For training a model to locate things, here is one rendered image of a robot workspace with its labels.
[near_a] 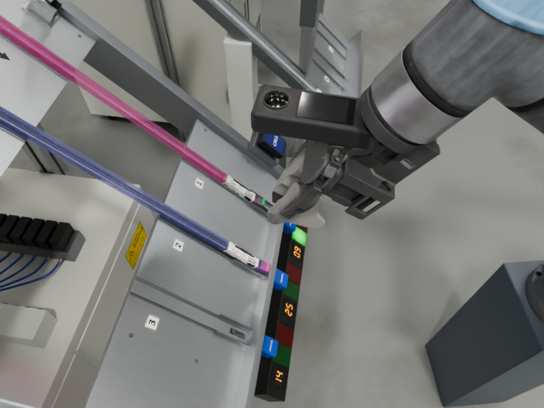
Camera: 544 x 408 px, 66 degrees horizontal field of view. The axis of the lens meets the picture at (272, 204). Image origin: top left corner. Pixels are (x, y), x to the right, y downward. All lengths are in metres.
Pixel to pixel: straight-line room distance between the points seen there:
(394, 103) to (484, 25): 0.08
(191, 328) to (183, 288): 0.05
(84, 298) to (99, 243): 0.11
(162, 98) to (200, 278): 0.29
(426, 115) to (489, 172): 1.61
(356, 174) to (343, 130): 0.05
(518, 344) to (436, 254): 0.68
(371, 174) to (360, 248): 1.14
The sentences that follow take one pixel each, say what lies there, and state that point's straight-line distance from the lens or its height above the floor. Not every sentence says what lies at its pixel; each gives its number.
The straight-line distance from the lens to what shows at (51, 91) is 0.60.
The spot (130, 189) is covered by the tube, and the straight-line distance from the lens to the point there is 0.56.
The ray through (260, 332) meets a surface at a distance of 0.62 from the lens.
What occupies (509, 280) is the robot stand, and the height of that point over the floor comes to 0.54.
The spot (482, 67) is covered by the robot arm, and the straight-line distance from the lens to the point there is 0.33.
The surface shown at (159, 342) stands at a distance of 0.55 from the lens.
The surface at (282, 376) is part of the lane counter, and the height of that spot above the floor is 0.65.
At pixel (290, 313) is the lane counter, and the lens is 0.71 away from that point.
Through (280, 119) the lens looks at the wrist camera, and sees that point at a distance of 0.39.
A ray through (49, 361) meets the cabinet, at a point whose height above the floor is 0.62.
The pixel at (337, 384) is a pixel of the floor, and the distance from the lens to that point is 1.37.
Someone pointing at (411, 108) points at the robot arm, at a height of 1.10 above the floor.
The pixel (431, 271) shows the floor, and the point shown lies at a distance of 1.58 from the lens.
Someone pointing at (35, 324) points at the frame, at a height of 0.67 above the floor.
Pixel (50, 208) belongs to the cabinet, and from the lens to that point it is 0.97.
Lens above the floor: 1.32
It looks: 54 degrees down
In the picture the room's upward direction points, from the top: straight up
